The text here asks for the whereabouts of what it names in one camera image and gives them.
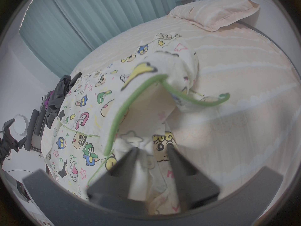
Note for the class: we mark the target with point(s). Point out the white printed pyjama top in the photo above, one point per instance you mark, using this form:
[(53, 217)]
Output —
[(94, 102)]

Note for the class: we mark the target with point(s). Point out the black garment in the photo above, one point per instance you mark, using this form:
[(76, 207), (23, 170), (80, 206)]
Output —
[(58, 95)]

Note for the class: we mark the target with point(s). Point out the bed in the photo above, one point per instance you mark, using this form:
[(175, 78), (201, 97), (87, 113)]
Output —
[(235, 79)]

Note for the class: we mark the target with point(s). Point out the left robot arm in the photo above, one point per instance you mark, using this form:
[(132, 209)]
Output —
[(8, 142)]

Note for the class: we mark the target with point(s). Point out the pale pink striped pillow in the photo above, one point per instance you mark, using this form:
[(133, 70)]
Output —
[(211, 13)]

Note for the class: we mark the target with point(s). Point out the pile of clothes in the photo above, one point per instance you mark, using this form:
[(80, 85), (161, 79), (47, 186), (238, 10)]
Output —
[(45, 101)]

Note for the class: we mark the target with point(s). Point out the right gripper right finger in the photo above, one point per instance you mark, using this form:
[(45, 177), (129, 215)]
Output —
[(188, 182)]

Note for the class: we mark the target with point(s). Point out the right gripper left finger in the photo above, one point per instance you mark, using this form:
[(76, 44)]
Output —
[(117, 180)]

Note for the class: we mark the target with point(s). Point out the blue-green curtain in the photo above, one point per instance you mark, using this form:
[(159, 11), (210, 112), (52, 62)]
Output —
[(117, 8), (47, 43)]

